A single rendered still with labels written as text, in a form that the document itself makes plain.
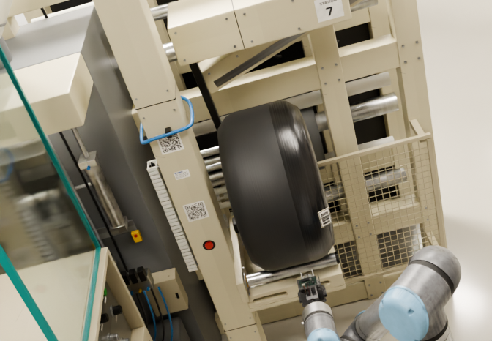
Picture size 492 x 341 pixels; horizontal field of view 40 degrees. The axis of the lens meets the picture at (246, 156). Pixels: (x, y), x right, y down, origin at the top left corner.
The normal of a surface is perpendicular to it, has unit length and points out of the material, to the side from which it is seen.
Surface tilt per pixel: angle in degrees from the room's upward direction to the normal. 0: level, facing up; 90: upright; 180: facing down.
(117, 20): 90
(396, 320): 86
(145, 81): 90
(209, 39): 90
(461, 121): 0
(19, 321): 0
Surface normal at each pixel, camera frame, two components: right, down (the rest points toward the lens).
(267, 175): -0.11, -0.16
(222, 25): 0.09, 0.53
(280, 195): -0.04, 0.09
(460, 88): -0.25, -0.81
